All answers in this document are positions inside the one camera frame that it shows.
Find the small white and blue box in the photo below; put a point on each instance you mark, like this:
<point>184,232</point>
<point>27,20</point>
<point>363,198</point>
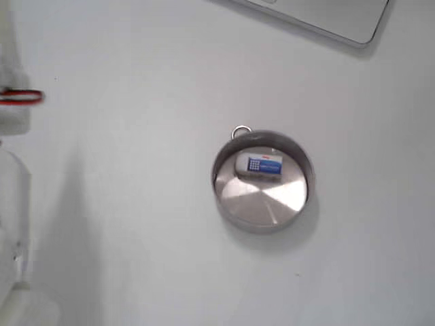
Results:
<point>261,166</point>

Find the round metal bowl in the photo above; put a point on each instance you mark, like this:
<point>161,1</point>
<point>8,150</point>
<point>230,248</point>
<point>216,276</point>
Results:
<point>265,203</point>

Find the silver laptop computer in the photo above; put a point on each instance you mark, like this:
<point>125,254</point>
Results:
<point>323,20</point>

